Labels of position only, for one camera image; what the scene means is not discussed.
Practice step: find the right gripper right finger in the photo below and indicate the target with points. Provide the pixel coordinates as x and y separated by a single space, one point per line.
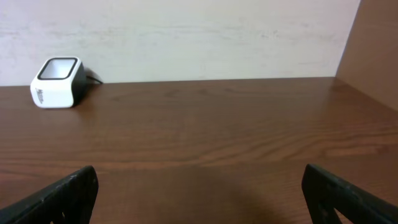
327 194

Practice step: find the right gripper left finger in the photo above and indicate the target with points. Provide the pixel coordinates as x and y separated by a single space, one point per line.
68 200

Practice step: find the white barcode scanner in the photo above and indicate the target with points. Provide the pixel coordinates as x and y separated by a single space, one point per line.
60 83

